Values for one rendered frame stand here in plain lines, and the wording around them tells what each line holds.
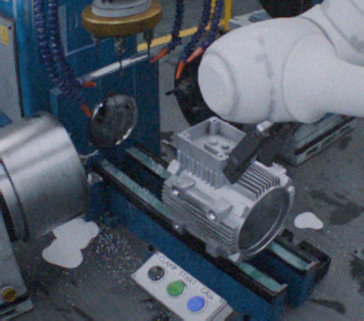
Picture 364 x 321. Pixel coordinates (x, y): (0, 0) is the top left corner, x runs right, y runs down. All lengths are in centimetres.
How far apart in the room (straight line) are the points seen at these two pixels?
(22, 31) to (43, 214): 46
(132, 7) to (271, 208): 51
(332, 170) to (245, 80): 112
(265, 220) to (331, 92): 69
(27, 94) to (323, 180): 84
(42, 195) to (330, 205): 78
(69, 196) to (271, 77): 67
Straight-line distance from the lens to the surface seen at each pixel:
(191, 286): 97
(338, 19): 74
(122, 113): 150
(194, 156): 117
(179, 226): 123
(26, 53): 143
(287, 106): 64
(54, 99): 139
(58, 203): 120
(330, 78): 62
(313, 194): 162
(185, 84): 152
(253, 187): 113
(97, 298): 132
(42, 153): 118
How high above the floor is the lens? 178
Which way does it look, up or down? 33 degrees down
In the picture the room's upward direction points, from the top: 1 degrees counter-clockwise
